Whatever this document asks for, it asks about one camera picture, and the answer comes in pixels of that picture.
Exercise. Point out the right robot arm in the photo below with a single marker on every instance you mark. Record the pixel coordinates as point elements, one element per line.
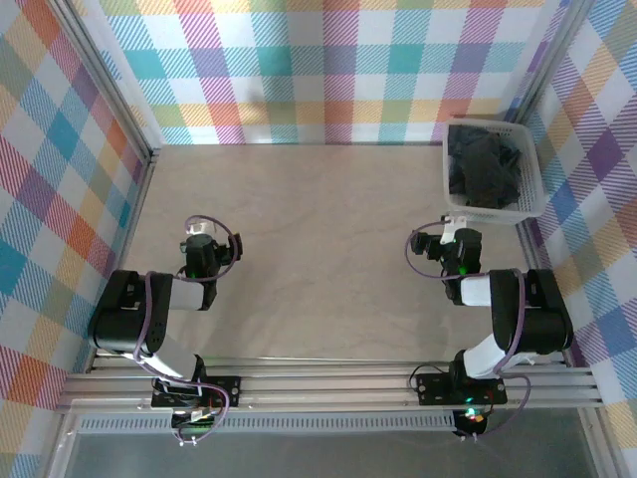
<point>537,318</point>

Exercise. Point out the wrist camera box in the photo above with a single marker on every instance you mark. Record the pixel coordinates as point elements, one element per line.
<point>235,247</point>
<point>422,244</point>

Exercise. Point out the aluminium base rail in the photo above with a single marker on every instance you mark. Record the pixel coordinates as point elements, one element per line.
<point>323,386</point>

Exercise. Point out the aluminium side rail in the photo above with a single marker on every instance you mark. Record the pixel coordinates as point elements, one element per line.
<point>535,249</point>
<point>127,239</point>

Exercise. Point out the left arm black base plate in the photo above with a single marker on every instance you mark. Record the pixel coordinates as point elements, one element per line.
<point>224,391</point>

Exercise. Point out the white plastic basket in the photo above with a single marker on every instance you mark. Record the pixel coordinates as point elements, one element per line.
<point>527,164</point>

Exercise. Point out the aluminium frame post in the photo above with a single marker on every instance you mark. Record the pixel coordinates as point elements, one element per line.
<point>552,55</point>
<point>104,74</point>

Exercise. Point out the black t-shirt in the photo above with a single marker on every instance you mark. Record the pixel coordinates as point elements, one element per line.
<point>480,174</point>

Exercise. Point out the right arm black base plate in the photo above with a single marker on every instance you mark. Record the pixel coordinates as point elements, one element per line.
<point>433,388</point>

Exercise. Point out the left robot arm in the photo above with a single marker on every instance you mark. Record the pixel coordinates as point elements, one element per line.
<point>124,318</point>

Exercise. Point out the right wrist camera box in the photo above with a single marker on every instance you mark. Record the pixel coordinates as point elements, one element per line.
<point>422,244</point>

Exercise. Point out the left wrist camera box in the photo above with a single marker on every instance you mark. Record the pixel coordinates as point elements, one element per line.
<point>235,247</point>

